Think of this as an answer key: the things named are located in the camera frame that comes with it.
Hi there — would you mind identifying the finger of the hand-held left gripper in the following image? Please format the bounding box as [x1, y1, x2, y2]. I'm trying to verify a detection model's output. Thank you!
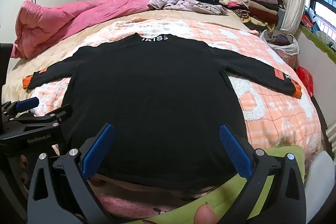
[16, 104, 73, 132]
[1, 97, 40, 119]

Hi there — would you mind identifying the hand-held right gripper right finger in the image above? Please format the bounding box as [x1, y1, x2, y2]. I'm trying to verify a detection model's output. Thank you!
[219, 124, 307, 224]

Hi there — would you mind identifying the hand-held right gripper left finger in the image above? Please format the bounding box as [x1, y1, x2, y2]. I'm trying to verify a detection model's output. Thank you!
[26, 123, 116, 224]

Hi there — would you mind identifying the black sweater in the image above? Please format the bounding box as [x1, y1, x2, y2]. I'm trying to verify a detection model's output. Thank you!
[22, 32, 302, 189]

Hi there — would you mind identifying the plastic bag of clothes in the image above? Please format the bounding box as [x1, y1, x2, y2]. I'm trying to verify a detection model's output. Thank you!
[260, 29, 300, 54]

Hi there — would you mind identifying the stack of folded clothes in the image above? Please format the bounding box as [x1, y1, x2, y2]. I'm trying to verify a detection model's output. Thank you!
[217, 0, 285, 30]

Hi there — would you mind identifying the person's left hand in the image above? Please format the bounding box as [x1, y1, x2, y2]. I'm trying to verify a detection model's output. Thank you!
[10, 152, 34, 188]

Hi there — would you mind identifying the person's right hand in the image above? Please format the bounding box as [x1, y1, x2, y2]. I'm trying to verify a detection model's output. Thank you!
[194, 203, 219, 224]

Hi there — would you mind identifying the green fleece garment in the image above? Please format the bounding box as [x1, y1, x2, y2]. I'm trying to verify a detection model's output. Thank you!
[142, 145, 306, 224]

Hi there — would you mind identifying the orange white checked blanket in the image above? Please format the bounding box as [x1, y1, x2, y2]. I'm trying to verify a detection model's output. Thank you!
[26, 18, 322, 159]

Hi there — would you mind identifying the pink dotted cloth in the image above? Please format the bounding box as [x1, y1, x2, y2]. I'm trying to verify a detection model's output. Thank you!
[97, 193, 179, 216]

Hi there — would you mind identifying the white round object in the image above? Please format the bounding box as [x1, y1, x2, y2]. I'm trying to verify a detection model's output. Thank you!
[306, 151, 334, 222]

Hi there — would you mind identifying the pink comforter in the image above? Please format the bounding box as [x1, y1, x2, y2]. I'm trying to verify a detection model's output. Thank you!
[12, 0, 158, 59]

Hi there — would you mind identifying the red bag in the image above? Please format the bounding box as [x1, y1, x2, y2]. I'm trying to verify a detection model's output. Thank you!
[297, 66, 314, 97]

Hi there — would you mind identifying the green windowsill cloth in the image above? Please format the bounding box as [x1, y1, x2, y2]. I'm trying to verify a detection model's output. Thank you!
[299, 25, 336, 62]

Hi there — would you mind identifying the lilac crumpled garment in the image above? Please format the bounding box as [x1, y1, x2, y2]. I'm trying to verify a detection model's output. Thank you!
[147, 0, 229, 16]

